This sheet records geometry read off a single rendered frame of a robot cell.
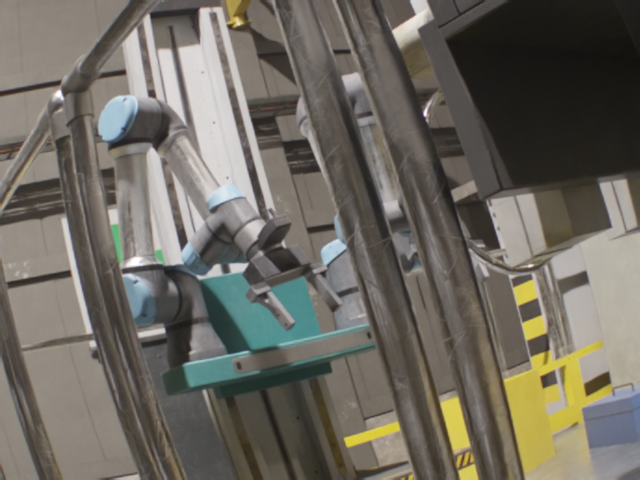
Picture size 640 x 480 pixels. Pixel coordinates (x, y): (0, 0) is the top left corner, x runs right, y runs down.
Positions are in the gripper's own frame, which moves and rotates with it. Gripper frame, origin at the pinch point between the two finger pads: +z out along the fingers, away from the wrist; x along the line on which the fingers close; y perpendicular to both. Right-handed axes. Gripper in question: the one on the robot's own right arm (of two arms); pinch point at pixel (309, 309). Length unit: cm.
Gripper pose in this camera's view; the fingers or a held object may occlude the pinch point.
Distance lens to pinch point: 207.4
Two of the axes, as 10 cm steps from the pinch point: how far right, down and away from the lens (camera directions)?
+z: 6.0, 7.3, -3.3
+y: -4.5, 6.4, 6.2
